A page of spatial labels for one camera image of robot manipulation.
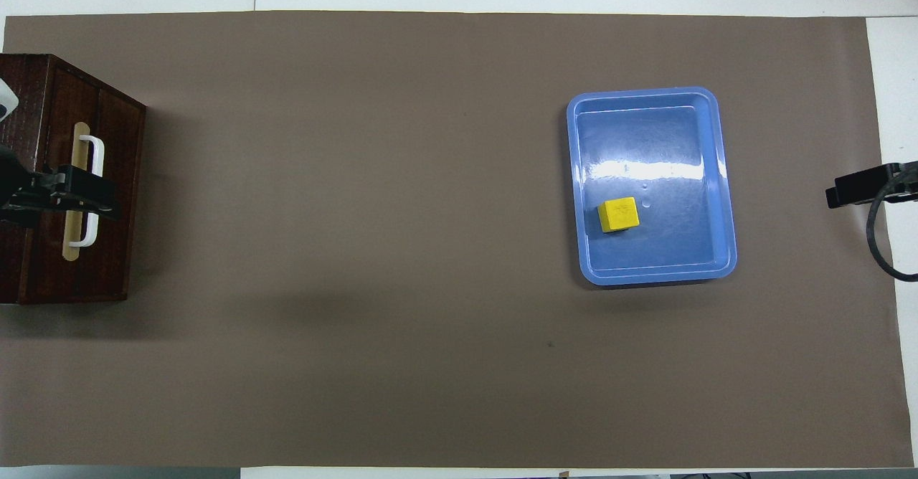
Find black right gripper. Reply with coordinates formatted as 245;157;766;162
825;161;918;209

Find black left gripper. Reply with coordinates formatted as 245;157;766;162
0;146;120;229

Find white drawer handle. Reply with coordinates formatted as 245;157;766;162
68;135;105;249

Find wooden drawer with dark front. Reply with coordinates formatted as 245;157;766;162
44;58;101;302

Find yellow cube block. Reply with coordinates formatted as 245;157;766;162
597;196;640;234

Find dark wooden drawer cabinet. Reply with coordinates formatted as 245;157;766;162
0;54;148;305

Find blue plastic tray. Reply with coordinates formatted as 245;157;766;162
566;87;739;287

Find brown paper table mat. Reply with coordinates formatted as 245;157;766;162
2;11;915;469

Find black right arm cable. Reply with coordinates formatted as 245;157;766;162
866;167;918;283

